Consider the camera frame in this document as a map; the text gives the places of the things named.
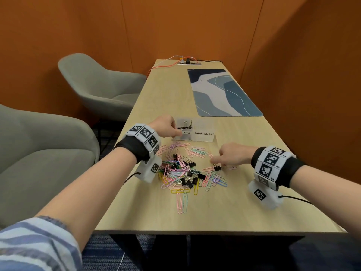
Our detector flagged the person's left forearm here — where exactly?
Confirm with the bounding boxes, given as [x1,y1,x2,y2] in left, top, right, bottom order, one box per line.
[35,146,138,251]

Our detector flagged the black camera cable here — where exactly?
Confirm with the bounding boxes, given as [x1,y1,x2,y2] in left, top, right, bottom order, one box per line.
[123,172,141,185]
[278,195,314,205]

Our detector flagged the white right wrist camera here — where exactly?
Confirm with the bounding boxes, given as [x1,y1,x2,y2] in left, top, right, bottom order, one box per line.
[248,179,284,211]

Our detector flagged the black wristband marker tiles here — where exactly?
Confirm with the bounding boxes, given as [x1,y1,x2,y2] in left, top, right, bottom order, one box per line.
[251,146,306,192]
[114,123,161,164]

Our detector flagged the person's left hand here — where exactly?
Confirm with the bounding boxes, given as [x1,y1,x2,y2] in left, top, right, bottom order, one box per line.
[148,115,183,139]

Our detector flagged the pile of black binder clips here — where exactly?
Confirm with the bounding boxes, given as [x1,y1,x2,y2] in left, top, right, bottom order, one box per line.
[172,154,208,189]

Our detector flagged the person's right forearm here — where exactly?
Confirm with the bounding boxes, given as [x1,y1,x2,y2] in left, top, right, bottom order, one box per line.
[290,166,361,243]

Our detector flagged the striped shirt sleeve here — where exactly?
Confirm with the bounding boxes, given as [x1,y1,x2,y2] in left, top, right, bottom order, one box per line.
[0,216,84,271]

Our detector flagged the small grey armchair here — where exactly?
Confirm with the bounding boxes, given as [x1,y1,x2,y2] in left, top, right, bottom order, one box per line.
[58,53,147,122]

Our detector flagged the orange cable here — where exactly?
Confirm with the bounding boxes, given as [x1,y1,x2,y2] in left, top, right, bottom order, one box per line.
[146,55,198,78]

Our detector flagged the clear two-compartment labelled box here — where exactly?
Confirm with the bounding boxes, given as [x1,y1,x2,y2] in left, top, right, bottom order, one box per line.
[174,117,195,141]
[192,118,216,143]

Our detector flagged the black right camera cable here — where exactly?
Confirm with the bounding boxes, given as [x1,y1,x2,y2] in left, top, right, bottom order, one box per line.
[278,195,314,205]

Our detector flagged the pile of colourful paper clips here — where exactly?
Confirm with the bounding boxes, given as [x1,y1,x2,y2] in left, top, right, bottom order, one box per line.
[155,141,237,215]

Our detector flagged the person's right hand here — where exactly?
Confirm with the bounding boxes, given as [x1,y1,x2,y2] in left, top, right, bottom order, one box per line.
[210,142,259,167]

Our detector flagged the large grey armchair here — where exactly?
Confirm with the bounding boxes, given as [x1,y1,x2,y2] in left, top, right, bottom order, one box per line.
[0,104,101,229]

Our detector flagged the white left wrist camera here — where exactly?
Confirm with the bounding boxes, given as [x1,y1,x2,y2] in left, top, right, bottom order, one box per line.
[135,155,163,184]

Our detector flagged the black left camera cable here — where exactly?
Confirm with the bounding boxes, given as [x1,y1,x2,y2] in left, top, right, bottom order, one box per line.
[123,172,141,185]

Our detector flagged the blue patterned desk mat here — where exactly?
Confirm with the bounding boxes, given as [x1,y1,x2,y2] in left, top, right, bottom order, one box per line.
[187,68,264,117]

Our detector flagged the silver table power socket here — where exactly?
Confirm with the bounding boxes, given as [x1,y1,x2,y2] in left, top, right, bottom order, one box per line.
[177,58,202,66]

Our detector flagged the black right wristband marker tiles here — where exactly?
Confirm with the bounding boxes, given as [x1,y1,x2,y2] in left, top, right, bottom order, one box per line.
[251,146,306,192]

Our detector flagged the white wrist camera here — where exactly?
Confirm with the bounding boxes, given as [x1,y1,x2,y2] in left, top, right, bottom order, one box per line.
[248,179,284,211]
[135,155,163,184]

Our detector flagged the black left wristband marker tiles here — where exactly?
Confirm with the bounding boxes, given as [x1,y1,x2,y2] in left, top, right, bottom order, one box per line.
[114,123,161,164]

